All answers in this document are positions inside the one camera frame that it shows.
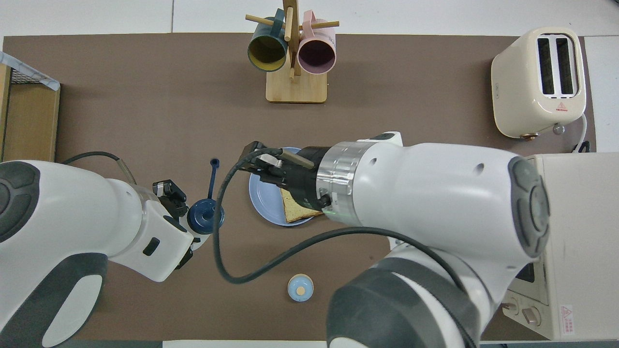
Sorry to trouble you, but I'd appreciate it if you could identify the wooden mug rack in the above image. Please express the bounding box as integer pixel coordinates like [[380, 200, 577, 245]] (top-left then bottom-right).
[[245, 0, 340, 103]]

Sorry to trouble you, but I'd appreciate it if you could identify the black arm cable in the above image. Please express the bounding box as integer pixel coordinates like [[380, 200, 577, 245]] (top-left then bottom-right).
[[212, 154, 467, 286], [62, 151, 139, 187]]

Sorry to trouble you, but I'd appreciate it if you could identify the blue round plate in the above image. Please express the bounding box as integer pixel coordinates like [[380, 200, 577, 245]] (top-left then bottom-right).
[[249, 147, 324, 227]]

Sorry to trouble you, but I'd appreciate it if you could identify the white patterned cloth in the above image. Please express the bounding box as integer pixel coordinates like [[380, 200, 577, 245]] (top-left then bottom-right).
[[0, 51, 61, 91]]

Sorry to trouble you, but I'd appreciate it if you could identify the brown table mat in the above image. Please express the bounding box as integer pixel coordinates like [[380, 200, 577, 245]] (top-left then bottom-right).
[[0, 33, 596, 341]]

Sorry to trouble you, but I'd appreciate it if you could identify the toasted bread slice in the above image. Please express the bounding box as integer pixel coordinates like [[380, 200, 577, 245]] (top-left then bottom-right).
[[280, 186, 324, 223]]

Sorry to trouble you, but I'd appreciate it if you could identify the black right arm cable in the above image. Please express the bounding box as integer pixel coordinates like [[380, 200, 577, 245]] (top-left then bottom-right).
[[212, 154, 467, 286]]

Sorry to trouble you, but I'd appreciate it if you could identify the teal mug yellow inside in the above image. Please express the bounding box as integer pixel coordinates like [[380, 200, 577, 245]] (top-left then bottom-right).
[[248, 9, 289, 73]]

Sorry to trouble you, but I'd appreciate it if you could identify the cream two-slot toaster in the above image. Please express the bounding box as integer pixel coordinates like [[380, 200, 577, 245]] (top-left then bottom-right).
[[491, 27, 587, 140]]

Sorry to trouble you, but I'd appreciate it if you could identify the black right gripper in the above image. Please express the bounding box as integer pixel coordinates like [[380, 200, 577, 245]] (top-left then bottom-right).
[[239, 141, 332, 214]]

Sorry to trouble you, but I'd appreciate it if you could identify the toaster power cord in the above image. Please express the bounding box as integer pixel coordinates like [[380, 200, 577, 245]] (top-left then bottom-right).
[[573, 114, 592, 153]]

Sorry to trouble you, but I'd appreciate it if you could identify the cream toaster oven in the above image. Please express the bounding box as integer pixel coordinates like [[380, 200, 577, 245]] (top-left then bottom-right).
[[491, 153, 619, 341]]

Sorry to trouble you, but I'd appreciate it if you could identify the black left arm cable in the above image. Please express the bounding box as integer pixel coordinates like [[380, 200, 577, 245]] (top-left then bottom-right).
[[62, 151, 139, 187]]

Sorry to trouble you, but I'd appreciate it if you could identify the translucent seasoning bottle navy cap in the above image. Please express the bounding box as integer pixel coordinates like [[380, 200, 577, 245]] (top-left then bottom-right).
[[187, 158, 226, 245]]

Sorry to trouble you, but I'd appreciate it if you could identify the small blue dome wooden knob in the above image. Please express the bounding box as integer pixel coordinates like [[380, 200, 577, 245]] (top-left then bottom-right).
[[287, 274, 314, 303]]

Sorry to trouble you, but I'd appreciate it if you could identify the pink mug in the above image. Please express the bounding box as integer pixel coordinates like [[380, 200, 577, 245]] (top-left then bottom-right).
[[297, 11, 337, 75]]

